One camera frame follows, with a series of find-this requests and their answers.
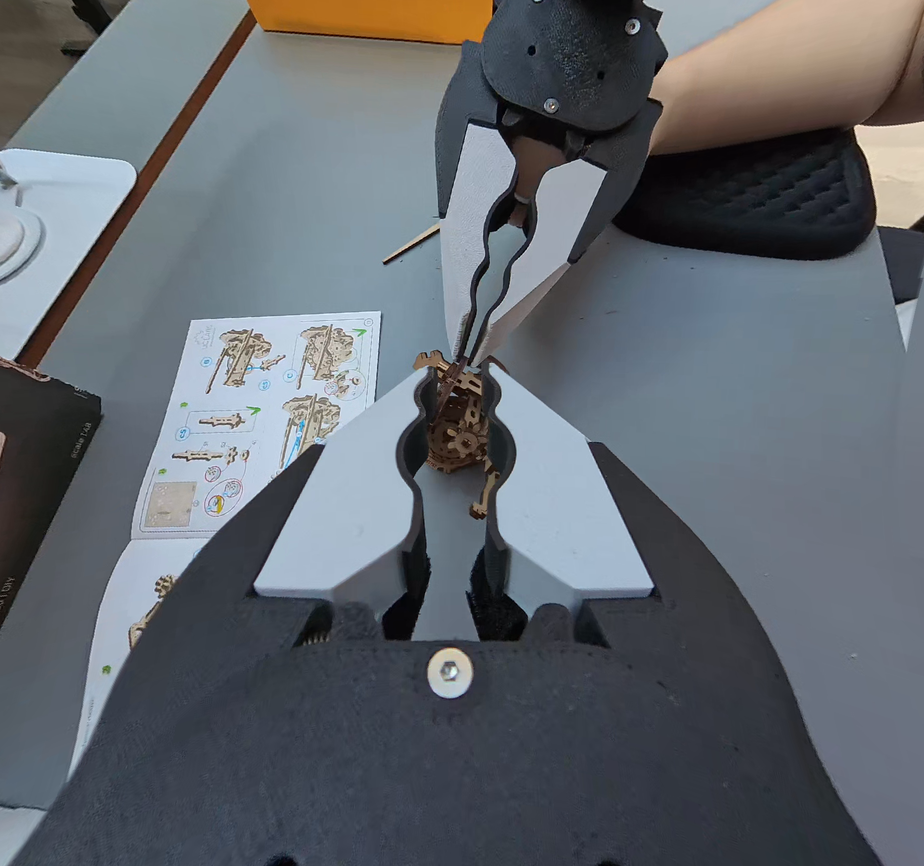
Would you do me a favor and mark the white sign stand base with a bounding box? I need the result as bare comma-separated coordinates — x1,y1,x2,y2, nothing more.
0,147,138,362

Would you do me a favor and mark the person's right hand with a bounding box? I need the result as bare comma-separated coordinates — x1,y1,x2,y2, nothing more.
507,140,564,228

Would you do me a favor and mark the thin wooden stick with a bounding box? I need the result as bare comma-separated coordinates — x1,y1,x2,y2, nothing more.
381,222,441,265

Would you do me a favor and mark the black puzzle kit box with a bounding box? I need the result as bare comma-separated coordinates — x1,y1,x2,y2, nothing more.
0,357,103,629

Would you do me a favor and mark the grey desk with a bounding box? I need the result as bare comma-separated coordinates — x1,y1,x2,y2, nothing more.
0,0,250,369
0,0,907,866

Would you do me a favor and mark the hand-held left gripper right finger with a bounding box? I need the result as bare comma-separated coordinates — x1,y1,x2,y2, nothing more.
465,368,656,642

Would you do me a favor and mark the assembly instruction booklet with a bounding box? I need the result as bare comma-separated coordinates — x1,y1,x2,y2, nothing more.
68,311,384,784

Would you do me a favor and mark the person's right forearm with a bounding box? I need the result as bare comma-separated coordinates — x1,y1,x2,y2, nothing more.
646,0,924,155

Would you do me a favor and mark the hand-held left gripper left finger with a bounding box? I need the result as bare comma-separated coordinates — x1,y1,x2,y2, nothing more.
251,369,437,642

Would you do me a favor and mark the wooden mechanical puzzle model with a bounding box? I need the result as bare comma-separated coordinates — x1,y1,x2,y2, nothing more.
411,348,510,522

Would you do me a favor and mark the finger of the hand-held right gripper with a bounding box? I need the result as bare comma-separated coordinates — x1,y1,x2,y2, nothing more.
439,122,521,365
465,158,607,367

